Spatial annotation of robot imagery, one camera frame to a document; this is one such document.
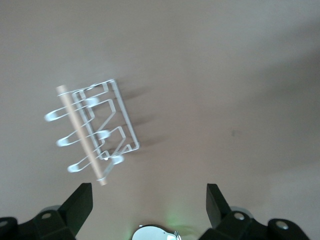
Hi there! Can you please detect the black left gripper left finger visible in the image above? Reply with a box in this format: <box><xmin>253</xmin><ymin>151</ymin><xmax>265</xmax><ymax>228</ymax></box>
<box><xmin>16</xmin><ymin>182</ymin><xmax>94</xmax><ymax>240</ymax></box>

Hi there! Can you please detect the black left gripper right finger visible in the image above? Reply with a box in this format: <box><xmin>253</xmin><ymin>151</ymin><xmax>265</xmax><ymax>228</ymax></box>
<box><xmin>201</xmin><ymin>183</ymin><xmax>266</xmax><ymax>240</ymax></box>

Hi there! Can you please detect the white wire cup holder rack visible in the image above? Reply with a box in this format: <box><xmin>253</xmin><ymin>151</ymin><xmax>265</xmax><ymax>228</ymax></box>
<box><xmin>44</xmin><ymin>78</ymin><xmax>140</xmax><ymax>186</ymax></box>

